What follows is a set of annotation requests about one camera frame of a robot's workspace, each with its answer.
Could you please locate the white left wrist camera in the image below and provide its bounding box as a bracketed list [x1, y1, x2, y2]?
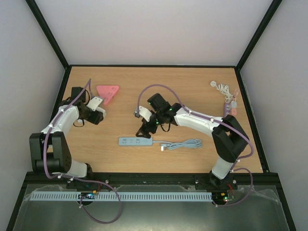
[87, 96, 103, 112]

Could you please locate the light blue power strip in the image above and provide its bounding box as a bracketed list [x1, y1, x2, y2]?
[118, 137, 153, 146]

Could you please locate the light blue power cord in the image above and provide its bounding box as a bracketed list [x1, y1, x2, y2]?
[153, 139, 203, 152]

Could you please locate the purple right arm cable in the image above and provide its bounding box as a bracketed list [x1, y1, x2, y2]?
[136, 84, 255, 207]

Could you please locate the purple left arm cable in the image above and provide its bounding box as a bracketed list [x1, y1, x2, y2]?
[43, 78, 122, 223]

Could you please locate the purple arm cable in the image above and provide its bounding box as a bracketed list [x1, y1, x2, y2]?
[43, 78, 122, 223]
[136, 84, 255, 207]

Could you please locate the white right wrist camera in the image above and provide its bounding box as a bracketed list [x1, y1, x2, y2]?
[134, 106, 152, 122]

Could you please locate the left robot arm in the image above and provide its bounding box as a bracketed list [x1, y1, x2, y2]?
[29, 87, 106, 179]

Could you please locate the pink plug on purple strip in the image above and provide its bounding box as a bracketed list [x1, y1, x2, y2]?
[230, 108, 237, 116]

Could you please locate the pink triangular power strip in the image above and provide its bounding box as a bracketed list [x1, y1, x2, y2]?
[96, 85, 119, 105]

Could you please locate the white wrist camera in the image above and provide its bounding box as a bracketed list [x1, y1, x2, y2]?
[134, 106, 152, 122]
[87, 96, 103, 112]

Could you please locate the white coiled cord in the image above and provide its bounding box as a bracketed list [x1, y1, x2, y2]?
[209, 80, 235, 102]

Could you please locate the purple power strip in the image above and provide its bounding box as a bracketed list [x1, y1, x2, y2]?
[223, 103, 231, 117]

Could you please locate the white plug on purple strip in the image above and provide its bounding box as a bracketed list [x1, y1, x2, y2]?
[229, 101, 237, 108]

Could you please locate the light blue cable duct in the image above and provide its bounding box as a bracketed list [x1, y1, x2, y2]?
[29, 192, 212, 202]

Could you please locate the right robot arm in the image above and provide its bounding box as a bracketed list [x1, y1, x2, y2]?
[134, 93, 251, 189]

